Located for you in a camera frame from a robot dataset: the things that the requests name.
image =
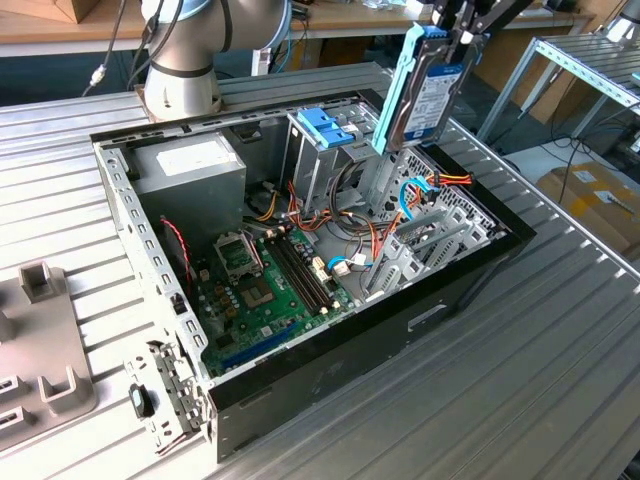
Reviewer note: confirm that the green motherboard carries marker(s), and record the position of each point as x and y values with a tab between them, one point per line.
287	320

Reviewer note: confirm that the long wooden desk white legs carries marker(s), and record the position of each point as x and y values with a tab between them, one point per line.
350	21

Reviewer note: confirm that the black RAM slot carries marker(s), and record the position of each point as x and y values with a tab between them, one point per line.
299	275
293	277
310	270
304	272

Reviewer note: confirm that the cardboard box white label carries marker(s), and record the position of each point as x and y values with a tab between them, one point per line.
600	210

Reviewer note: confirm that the blue plastic drive latch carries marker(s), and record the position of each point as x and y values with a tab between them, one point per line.
325	131

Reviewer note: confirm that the plain brown cardboard box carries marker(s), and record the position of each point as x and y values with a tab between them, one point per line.
510	65

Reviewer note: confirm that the hard disk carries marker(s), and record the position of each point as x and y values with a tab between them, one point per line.
430	100

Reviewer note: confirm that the grey power supply unit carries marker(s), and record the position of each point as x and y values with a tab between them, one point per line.
195	200

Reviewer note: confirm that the metal slat table frame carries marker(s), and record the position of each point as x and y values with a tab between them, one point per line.
575	55

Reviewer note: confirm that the small black plastic latch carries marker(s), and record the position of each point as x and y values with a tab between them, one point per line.
140	400

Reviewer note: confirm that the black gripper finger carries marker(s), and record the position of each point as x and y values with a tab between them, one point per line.
441	12
472	20

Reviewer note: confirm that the open black PC case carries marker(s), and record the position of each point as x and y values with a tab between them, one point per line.
325	380

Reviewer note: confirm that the metal optical drive cage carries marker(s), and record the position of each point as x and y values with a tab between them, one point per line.
320	175

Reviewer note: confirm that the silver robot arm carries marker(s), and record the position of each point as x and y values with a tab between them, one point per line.
190	30

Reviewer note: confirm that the metal disk bay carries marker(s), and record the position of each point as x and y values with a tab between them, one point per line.
410	270

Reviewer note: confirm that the grey parts rack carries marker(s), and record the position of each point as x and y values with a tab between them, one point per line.
45	330

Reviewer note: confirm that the blue expansion slot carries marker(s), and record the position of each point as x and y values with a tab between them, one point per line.
260	347

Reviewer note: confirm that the small brown cardboard box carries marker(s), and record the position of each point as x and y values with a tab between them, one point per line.
92	9

